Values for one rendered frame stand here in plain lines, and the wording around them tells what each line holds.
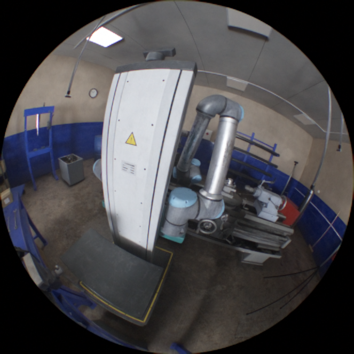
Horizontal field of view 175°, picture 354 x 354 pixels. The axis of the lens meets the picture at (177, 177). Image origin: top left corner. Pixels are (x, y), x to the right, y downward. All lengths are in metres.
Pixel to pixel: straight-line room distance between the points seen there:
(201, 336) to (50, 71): 5.49
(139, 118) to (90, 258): 0.77
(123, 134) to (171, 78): 0.27
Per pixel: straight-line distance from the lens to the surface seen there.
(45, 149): 3.51
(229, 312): 1.85
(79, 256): 0.83
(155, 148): 0.40
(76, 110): 4.20
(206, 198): 0.65
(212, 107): 0.63
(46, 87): 4.04
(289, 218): 3.71
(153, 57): 0.50
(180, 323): 1.60
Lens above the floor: 1.54
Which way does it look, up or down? 24 degrees down
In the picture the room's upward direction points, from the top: 15 degrees clockwise
